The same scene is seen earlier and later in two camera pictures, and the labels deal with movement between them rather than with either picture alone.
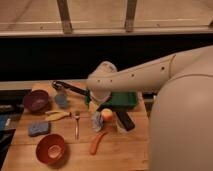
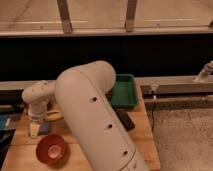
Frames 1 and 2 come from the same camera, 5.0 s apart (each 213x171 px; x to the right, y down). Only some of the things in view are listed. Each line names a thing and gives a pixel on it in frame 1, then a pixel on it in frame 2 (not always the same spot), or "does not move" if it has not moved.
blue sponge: [39, 128] does not move
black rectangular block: [126, 120] does not move
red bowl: [51, 148] does not move
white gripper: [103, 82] → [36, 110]
